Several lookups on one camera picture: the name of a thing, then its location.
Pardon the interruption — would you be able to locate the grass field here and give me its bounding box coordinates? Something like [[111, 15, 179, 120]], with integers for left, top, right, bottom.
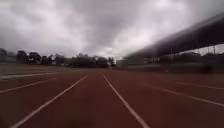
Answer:
[[0, 63, 94, 77]]

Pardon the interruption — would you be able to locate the row of trees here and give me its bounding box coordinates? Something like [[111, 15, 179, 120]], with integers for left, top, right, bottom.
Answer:
[[0, 48, 116, 69]]

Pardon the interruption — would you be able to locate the red running track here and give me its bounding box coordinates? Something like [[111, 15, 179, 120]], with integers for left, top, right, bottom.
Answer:
[[0, 68, 224, 128]]

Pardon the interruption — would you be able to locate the pale concrete kerb strip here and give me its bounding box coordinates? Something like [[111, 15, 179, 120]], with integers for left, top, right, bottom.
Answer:
[[0, 72, 58, 81]]

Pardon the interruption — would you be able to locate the grandstand building with roof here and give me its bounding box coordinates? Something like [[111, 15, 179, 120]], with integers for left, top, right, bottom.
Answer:
[[115, 13, 224, 74]]

